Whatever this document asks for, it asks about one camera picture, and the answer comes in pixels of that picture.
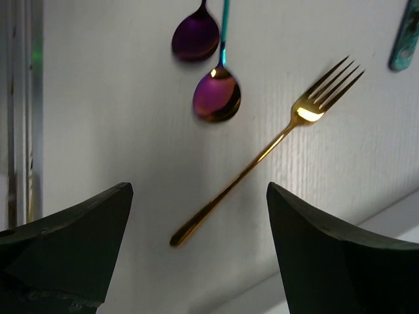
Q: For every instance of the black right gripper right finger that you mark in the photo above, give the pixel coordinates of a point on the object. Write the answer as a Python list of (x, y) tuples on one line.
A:
[(331, 266)]

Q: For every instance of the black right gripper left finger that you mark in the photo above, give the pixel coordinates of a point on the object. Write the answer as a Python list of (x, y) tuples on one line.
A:
[(63, 263)]

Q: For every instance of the gold fork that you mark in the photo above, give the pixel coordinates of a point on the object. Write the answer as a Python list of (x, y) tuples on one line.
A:
[(309, 108)]

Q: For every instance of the iridescent purple spoon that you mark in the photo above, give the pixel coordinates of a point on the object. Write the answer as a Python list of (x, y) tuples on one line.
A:
[(197, 37)]

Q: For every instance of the iridescent blue-handled spoon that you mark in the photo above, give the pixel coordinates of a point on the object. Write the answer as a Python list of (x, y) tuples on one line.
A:
[(217, 96)]

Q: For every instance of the green-handled steel knife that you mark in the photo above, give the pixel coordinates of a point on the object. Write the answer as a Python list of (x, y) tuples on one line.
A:
[(406, 40)]

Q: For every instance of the aluminium table rail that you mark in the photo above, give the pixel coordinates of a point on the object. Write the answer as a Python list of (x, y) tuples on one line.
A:
[(22, 39)]

